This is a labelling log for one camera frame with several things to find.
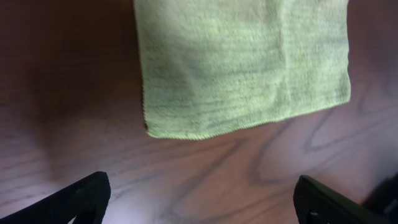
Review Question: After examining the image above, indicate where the green microfiber cloth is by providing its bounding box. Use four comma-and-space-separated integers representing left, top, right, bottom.
134, 0, 351, 140

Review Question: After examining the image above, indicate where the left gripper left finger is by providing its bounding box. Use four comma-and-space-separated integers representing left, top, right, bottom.
1, 171, 111, 224

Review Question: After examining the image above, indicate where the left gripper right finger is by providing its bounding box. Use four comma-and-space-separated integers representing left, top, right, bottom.
293, 175, 390, 224

